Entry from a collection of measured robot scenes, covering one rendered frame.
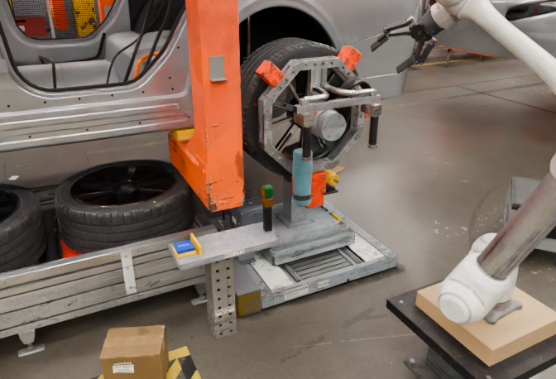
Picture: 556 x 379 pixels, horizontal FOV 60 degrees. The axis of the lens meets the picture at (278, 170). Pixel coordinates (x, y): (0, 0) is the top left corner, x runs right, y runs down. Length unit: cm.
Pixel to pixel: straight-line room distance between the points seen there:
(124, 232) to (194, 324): 52
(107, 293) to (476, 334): 148
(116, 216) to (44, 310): 47
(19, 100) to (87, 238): 67
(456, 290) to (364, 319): 82
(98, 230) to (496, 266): 160
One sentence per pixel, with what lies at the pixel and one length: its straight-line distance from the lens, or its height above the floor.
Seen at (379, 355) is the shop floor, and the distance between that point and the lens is 221.
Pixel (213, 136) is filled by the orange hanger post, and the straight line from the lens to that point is 198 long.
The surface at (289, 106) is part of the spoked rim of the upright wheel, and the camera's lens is 229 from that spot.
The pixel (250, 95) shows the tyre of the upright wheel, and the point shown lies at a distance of 217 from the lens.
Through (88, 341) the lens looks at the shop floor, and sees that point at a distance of 237.
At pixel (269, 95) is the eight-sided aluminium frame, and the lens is 211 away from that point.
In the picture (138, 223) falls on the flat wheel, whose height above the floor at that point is 44.
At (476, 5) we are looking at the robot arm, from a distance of 146.
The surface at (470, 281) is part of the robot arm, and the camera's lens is 162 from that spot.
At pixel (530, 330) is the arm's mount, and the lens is 191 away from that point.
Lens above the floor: 150
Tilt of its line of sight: 23 degrees down
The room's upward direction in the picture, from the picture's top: straight up
